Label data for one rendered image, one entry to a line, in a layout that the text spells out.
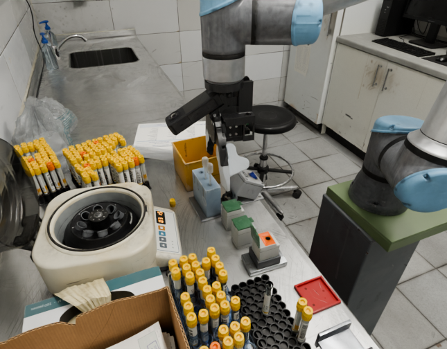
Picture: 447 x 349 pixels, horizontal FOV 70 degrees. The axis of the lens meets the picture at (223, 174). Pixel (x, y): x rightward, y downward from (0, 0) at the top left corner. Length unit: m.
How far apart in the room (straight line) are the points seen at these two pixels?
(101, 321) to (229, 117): 0.40
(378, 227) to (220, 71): 0.54
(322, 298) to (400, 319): 1.18
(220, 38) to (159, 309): 0.45
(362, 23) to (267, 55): 0.88
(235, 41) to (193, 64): 2.51
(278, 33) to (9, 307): 0.72
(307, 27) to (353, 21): 2.44
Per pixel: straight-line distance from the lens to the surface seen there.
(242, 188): 0.86
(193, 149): 1.02
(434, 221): 0.95
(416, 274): 2.11
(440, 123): 0.70
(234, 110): 0.62
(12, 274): 0.87
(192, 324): 0.55
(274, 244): 0.70
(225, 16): 0.55
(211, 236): 0.81
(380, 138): 0.83
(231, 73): 0.57
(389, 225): 0.89
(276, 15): 0.55
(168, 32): 2.95
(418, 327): 1.91
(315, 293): 0.73
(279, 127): 1.81
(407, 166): 0.72
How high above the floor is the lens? 1.46
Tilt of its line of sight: 36 degrees down
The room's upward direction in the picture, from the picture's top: straight up
